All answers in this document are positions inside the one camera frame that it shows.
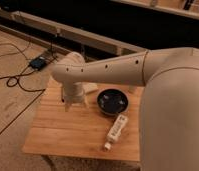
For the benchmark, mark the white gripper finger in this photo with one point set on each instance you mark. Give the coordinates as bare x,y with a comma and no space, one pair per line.
85,103
67,107

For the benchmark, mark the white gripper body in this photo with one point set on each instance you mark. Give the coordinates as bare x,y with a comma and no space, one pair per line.
72,93

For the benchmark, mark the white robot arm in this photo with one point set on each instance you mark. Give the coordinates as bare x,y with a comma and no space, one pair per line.
169,108

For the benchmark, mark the white sponge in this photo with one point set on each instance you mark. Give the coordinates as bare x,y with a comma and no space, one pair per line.
90,87

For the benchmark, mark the dark ceramic bowl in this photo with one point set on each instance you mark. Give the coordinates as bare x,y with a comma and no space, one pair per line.
112,102

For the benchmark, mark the wooden table board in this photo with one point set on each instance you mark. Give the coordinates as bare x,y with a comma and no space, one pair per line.
81,131

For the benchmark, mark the white game remote controller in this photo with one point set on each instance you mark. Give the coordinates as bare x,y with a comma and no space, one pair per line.
115,131

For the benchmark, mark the blue power adapter box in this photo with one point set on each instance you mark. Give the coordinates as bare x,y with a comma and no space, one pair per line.
39,63

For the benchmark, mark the long wooden beam rail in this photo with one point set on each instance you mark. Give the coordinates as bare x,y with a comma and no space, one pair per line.
71,33

